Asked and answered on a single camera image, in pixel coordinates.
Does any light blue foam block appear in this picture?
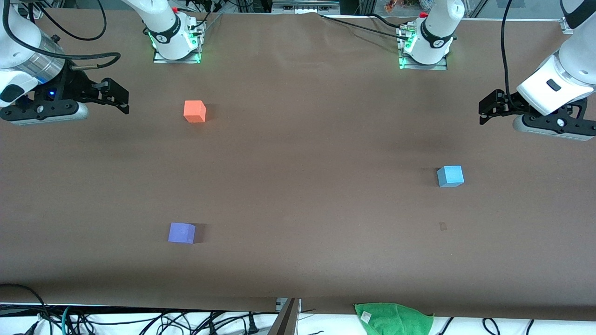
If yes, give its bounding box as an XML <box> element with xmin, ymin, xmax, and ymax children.
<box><xmin>436</xmin><ymin>165</ymin><xmax>465</xmax><ymax>188</ymax></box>

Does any orange foam block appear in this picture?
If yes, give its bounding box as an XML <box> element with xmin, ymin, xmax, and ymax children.
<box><xmin>183</xmin><ymin>100</ymin><xmax>207</xmax><ymax>124</ymax></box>

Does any purple foam block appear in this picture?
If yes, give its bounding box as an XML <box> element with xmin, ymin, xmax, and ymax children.
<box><xmin>168</xmin><ymin>222</ymin><xmax>196</xmax><ymax>245</ymax></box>

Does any brown table cover sheet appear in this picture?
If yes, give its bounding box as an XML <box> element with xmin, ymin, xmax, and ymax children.
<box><xmin>0</xmin><ymin>8</ymin><xmax>596</xmax><ymax>322</ymax></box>

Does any green microfibre cloth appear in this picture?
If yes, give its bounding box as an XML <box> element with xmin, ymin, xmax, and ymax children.
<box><xmin>353</xmin><ymin>302</ymin><xmax>435</xmax><ymax>335</ymax></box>

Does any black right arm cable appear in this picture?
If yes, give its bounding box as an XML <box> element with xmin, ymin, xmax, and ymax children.
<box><xmin>2</xmin><ymin>0</ymin><xmax>122</xmax><ymax>70</ymax></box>

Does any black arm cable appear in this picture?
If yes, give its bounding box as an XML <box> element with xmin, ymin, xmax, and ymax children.
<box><xmin>2</xmin><ymin>0</ymin><xmax>122</xmax><ymax>70</ymax></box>
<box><xmin>500</xmin><ymin>0</ymin><xmax>525</xmax><ymax>110</ymax></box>

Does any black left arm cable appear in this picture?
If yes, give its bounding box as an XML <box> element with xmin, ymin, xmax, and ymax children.
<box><xmin>500</xmin><ymin>0</ymin><xmax>525</xmax><ymax>110</ymax></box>

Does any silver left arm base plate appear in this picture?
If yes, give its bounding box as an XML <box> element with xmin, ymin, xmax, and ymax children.
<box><xmin>397</xmin><ymin>23</ymin><xmax>449</xmax><ymax>71</ymax></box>

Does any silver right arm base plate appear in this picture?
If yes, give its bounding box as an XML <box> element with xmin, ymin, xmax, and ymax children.
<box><xmin>152</xmin><ymin>21</ymin><xmax>206</xmax><ymax>64</ymax></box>

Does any black cable on tabletop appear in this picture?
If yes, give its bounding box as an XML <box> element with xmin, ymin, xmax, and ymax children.
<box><xmin>319</xmin><ymin>13</ymin><xmax>413</xmax><ymax>39</ymax></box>

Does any thick black floor cable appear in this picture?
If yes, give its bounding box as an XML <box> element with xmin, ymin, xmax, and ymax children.
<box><xmin>0</xmin><ymin>283</ymin><xmax>49</xmax><ymax>335</ymax></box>

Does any aluminium rail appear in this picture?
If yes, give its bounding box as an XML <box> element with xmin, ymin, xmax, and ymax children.
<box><xmin>272</xmin><ymin>0</ymin><xmax>341</xmax><ymax>15</ymax></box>

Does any aluminium profile post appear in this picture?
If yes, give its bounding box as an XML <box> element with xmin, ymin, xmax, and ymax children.
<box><xmin>267</xmin><ymin>298</ymin><xmax>301</xmax><ymax>335</ymax></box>

